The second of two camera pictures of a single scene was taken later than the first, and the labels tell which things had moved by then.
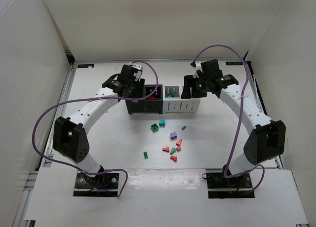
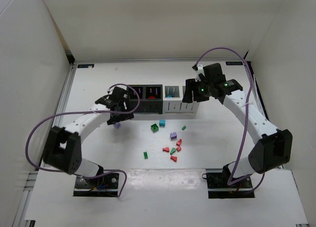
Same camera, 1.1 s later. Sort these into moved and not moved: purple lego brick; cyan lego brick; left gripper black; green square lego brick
Moved: left gripper black
Not moved: cyan lego brick; green square lego brick; purple lego brick
